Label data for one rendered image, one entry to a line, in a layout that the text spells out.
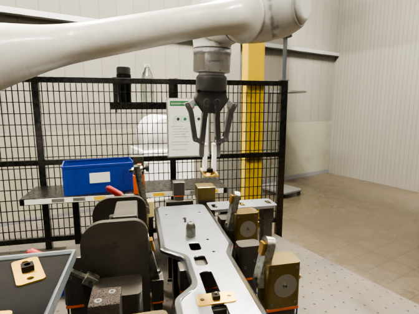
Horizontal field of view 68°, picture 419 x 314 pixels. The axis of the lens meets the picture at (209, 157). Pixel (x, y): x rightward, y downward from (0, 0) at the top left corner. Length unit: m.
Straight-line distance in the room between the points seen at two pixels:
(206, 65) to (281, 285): 0.55
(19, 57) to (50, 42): 0.05
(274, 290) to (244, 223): 0.35
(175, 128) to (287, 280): 1.03
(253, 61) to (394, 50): 4.81
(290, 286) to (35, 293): 0.56
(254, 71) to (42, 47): 1.35
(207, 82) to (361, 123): 5.94
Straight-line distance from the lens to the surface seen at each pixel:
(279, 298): 0.84
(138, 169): 1.07
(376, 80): 6.48
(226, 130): 0.77
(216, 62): 0.74
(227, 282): 0.80
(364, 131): 6.56
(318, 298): 1.34
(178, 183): 1.38
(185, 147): 1.64
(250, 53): 1.77
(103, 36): 0.56
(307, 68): 6.39
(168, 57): 4.66
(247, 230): 1.13
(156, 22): 0.56
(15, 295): 0.53
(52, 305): 0.49
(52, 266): 0.59
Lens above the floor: 1.42
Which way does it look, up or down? 9 degrees down
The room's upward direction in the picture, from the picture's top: straight up
